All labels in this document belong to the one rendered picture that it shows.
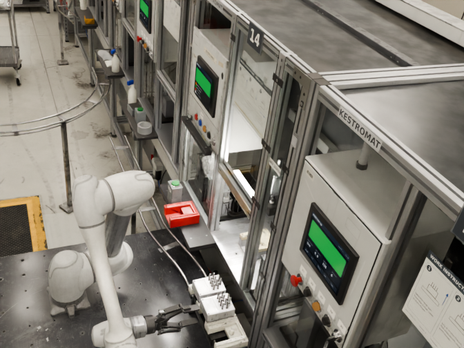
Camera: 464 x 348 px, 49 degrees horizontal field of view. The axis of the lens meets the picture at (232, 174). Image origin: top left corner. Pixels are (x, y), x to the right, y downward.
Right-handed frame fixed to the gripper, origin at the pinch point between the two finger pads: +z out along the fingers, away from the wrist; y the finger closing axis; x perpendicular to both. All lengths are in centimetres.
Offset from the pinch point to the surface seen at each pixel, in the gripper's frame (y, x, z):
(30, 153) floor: -89, 282, -57
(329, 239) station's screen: 76, -43, 23
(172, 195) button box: 9, 72, 11
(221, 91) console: 79, 51, 23
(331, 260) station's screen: 70, -46, 23
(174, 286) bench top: -22.0, 37.1, 4.0
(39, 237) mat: -88, 166, -58
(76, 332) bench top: -22, 22, -46
